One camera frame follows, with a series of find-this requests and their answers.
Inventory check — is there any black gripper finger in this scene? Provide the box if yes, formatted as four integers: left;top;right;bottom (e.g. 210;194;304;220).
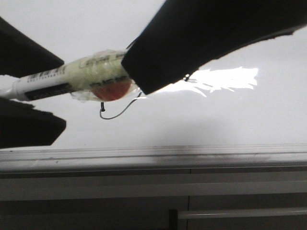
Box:
0;19;66;149
122;0;307;94

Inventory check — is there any grey cabinet under whiteboard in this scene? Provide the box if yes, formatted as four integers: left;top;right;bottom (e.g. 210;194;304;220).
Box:
0;167;307;230

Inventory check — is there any white whiteboard with aluminium frame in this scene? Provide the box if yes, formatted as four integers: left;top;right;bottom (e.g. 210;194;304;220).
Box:
0;0;307;174

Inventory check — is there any red magnet taped on marker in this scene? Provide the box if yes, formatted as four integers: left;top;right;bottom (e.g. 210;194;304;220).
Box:
92;81;131;102

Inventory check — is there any white black whiteboard marker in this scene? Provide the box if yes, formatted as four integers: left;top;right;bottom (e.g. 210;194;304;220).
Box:
0;50;141;102

